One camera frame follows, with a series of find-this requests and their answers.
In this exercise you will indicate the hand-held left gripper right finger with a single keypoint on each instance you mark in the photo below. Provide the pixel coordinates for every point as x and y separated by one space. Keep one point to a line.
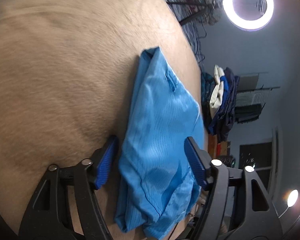
195 165

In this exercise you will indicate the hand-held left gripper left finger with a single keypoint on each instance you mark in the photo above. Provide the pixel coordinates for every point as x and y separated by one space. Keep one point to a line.
106 165

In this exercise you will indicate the light blue jacket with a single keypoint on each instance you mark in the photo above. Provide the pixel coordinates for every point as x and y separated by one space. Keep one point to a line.
160 120

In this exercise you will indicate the black clothes rack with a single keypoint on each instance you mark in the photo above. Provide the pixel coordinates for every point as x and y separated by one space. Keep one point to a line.
270 88

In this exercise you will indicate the orange box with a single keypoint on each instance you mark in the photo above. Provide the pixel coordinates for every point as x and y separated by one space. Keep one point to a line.
222 150

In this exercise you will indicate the dark window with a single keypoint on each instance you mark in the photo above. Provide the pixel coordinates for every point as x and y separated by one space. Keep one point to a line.
255 155

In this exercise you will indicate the dark hanging garment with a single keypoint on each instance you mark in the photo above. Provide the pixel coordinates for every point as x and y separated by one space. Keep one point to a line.
247 113

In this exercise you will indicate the navy folded jacket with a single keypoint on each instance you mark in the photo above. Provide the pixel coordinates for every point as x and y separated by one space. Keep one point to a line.
231 100

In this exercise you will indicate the white folded garment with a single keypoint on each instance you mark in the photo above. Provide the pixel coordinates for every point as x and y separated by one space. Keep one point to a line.
216 92

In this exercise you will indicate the teal patterned garment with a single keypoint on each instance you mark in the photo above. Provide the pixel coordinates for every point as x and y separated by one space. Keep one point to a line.
206 90

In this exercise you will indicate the blue folded garment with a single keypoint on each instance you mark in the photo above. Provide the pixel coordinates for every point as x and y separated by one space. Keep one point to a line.
223 87

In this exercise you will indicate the white hanging towel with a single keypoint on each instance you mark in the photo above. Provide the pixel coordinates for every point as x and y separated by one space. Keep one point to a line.
245 97

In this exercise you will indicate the beige leaning board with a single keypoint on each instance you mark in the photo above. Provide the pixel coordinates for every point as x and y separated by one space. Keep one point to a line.
248 82

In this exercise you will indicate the bright lamp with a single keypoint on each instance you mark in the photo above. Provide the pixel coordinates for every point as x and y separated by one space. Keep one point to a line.
293 197

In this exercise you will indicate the tan blanket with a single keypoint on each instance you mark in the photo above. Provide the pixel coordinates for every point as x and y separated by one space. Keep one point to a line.
65 67

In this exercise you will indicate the blue patterned bedsheet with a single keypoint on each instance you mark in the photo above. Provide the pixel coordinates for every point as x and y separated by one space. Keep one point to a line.
190 37

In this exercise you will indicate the black tripod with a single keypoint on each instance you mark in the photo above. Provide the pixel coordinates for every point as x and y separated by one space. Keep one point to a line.
190 3

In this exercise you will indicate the black phone clamp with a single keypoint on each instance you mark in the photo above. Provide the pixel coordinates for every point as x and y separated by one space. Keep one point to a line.
262 6

